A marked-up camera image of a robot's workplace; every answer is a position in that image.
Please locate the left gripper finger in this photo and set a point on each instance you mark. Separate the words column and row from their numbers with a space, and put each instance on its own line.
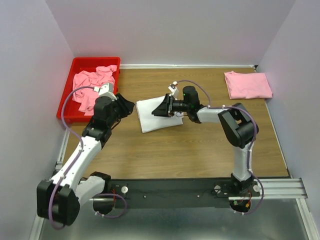
column 123, row 114
column 123, row 103

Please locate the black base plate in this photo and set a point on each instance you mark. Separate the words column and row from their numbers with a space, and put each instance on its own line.
column 172, row 193

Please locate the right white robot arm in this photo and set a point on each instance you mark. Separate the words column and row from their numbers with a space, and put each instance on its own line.
column 238, row 126

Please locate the folded pink t shirt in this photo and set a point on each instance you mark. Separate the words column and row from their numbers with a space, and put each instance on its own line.
column 247, row 85

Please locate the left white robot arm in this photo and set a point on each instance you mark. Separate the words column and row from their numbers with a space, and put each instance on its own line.
column 60, row 198

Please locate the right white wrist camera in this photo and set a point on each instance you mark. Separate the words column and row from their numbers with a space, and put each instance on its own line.
column 174, row 90

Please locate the white t shirt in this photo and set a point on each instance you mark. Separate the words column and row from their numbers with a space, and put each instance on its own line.
column 149, row 122

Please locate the red plastic bin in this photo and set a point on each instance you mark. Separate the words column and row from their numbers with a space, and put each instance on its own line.
column 71, row 111

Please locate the crumpled pink t shirt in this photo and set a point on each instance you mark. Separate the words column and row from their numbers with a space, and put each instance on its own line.
column 87, row 96

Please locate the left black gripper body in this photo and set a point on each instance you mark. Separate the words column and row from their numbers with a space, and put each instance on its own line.
column 120, row 107

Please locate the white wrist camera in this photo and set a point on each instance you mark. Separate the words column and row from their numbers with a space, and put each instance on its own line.
column 174, row 90
column 106, row 90

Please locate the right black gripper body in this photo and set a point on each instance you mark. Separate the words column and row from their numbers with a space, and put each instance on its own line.
column 170, row 105

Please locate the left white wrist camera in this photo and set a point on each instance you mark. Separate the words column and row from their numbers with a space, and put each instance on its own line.
column 106, row 90

